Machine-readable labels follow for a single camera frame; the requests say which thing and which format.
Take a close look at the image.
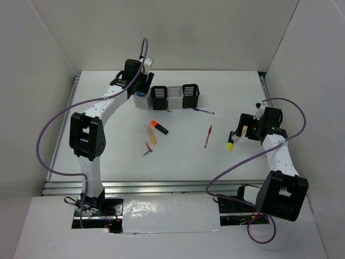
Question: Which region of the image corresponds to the black orange highlighter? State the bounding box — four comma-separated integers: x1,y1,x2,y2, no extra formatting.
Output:
150,120,169,135

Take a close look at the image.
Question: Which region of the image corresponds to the blue ballpoint pen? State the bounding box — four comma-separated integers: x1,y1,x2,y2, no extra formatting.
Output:
190,108,215,115

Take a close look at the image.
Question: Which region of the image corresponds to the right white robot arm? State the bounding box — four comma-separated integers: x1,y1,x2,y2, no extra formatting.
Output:
229,104,308,221

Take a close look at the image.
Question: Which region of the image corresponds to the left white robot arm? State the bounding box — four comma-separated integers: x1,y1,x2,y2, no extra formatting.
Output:
69,57,154,215

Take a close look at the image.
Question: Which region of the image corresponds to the pale yellow highlighter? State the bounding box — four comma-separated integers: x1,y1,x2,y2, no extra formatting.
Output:
232,135,240,141

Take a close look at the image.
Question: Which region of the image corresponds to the black slotted container left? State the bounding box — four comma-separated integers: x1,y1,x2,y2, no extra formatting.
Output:
151,86,168,110

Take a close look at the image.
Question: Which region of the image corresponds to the black slotted container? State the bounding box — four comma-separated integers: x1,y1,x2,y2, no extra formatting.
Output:
182,84,200,108
151,86,168,110

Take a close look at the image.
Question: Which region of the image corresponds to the black yellow highlighter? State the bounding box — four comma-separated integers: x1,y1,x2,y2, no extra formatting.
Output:
226,131,235,151

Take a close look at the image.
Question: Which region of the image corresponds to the silver slotted container left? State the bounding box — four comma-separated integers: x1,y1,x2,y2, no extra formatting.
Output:
133,90,152,110

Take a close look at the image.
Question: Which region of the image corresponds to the silver slotted container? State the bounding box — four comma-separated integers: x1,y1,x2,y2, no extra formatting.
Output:
168,86,183,110
133,90,152,110

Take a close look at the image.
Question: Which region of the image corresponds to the silver slotted container right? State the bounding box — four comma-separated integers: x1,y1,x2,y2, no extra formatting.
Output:
168,86,183,110

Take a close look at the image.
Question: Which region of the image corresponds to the red gel pen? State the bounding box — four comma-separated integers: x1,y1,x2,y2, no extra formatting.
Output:
204,125,212,148

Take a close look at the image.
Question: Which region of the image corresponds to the black slotted container right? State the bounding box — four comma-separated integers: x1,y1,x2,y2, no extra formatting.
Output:
182,84,200,108

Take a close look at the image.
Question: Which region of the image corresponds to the orange pastel highlighter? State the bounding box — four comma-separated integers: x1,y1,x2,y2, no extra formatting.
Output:
146,125,157,145

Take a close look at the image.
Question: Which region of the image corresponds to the silver foil sheet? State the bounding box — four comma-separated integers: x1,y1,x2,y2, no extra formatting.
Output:
122,194,221,234

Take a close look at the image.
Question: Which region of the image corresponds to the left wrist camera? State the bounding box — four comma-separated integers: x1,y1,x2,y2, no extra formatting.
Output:
139,58,154,75

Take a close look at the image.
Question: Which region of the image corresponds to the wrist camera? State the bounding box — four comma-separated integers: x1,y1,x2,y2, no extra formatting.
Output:
254,102,268,120
139,58,154,75

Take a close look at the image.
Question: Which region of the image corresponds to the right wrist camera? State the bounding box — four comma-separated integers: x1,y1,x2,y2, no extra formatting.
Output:
254,102,268,120

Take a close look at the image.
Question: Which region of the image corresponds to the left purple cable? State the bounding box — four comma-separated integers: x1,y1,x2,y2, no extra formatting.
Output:
36,37,149,230

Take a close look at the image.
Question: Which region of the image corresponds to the aluminium rail frame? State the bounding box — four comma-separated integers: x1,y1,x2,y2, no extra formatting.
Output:
42,71,273,230

